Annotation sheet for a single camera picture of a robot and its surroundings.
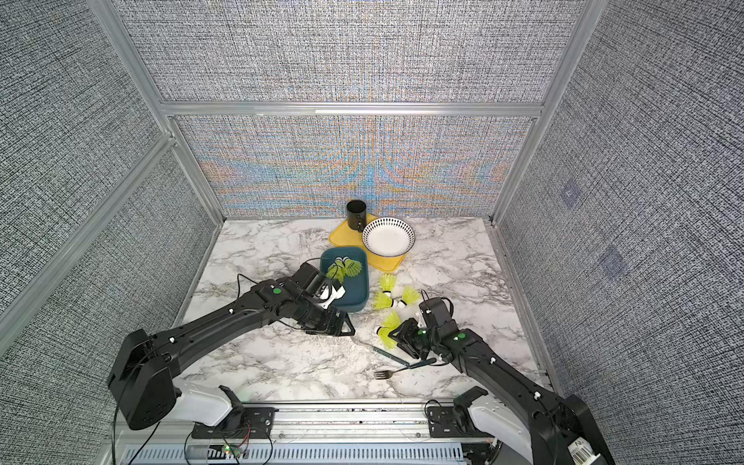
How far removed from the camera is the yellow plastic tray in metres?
1.08

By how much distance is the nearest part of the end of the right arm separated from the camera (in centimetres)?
63

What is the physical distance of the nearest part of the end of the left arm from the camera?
2.20ft

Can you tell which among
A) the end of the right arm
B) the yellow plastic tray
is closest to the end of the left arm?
the end of the right arm

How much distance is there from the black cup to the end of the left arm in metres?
0.50
